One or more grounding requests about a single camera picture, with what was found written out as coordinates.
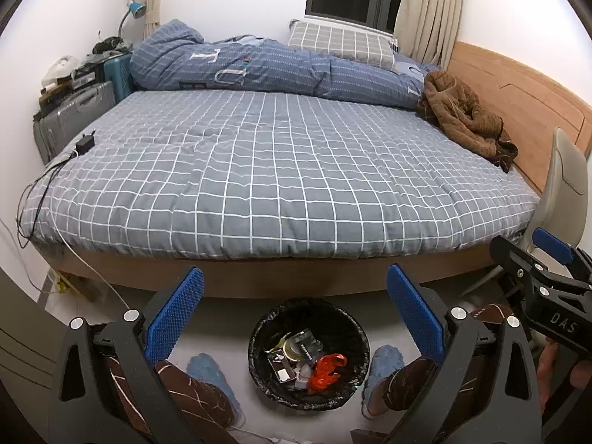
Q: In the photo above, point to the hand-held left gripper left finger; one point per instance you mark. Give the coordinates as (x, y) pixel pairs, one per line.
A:
(175, 314)

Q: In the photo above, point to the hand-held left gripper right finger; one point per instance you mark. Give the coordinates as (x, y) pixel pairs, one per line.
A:
(414, 310)

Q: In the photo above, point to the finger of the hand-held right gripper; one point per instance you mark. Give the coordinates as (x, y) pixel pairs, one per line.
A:
(550, 243)
(513, 256)

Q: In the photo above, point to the black trash bin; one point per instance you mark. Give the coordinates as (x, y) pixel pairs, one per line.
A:
(323, 328)

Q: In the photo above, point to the red plastic bag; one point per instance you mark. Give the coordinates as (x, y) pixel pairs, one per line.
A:
(326, 370)

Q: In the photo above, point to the black pouch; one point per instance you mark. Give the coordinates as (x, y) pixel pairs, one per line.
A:
(305, 344)

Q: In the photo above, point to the brown carton box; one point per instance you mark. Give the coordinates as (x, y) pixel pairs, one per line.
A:
(282, 370)

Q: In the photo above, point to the yellow paper cup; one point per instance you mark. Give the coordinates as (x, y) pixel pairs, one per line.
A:
(290, 351)

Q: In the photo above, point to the person's right hand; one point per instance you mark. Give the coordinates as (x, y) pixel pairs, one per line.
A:
(550, 365)

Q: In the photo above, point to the blue fluffy slipper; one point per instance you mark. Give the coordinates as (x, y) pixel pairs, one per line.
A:
(206, 370)
(386, 360)

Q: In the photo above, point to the beige chair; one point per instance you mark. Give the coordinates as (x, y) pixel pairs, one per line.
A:
(566, 180)

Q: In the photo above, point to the person's right leg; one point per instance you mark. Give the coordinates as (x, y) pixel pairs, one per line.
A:
(411, 384)

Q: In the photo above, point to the person's leg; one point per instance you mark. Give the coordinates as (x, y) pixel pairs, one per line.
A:
(411, 384)
(185, 397)

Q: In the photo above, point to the person's left leg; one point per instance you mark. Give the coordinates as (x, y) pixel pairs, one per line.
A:
(185, 397)

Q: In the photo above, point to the cardboard box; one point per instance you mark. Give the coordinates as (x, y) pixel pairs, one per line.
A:
(92, 289)

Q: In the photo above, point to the wooden headboard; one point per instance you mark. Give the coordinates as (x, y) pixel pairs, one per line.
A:
(522, 97)

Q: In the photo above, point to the brown fleece jacket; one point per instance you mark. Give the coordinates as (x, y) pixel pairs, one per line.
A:
(458, 111)

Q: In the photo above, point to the grey checked bed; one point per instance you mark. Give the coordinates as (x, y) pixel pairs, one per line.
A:
(277, 185)

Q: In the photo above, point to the black charger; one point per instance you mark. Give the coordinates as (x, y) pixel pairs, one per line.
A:
(84, 143)

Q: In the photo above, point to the light blue printed pillow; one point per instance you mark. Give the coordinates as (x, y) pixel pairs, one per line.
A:
(414, 69)

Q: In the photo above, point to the grey suitcase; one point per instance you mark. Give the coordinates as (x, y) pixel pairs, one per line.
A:
(74, 111)

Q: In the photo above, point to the teal suitcase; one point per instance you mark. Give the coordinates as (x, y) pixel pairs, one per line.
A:
(115, 78)

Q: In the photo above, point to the wide beige curtain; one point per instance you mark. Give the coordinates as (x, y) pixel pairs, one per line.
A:
(430, 14)

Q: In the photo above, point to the blue striped duvet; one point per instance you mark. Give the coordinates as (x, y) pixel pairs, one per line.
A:
(259, 67)

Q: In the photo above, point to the white plastic appliance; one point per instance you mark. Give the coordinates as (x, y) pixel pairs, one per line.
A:
(60, 67)

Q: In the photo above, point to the grey checked pillow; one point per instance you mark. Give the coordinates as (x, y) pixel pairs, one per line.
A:
(337, 41)

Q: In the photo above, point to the blue desk lamp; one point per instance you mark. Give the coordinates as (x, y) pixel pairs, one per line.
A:
(137, 9)

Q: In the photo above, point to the narrow beige curtain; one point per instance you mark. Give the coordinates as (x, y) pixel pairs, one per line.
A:
(155, 0)

